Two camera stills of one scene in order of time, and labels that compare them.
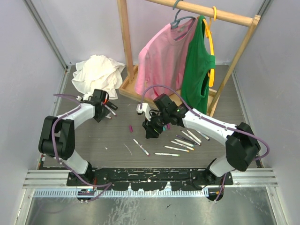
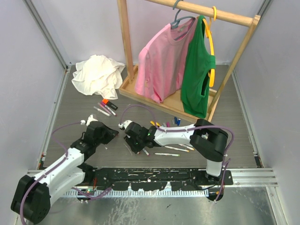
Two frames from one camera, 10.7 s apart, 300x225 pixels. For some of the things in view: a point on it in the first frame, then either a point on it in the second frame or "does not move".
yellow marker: (177, 148) does not move
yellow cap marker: (183, 145) does not move
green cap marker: (167, 154) does not move
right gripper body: (156, 122) → (136, 145)
